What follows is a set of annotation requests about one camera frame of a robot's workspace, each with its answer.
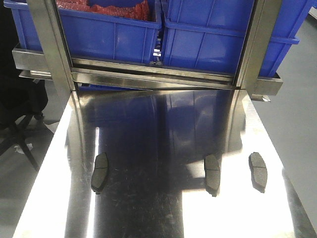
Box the brake pad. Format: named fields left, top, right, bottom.
left=91, top=152, right=108, bottom=194
left=204, top=155, right=221, bottom=197
left=249, top=152, right=268, bottom=193

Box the right blue plastic crate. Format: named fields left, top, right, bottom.
left=161, top=0, right=313, bottom=77

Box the blue plastic crate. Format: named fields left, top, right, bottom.
left=161, top=0, right=313, bottom=77
left=3, top=0, right=162, bottom=63

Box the left blue plastic crate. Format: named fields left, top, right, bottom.
left=3, top=0, right=162, bottom=63

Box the red bubble wrap bag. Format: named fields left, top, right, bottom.
left=56, top=0, right=151, bottom=21

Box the black office chair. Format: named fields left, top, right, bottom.
left=0, top=1, right=48, bottom=171

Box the stainless steel rack frame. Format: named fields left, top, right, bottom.
left=12, top=0, right=283, bottom=105

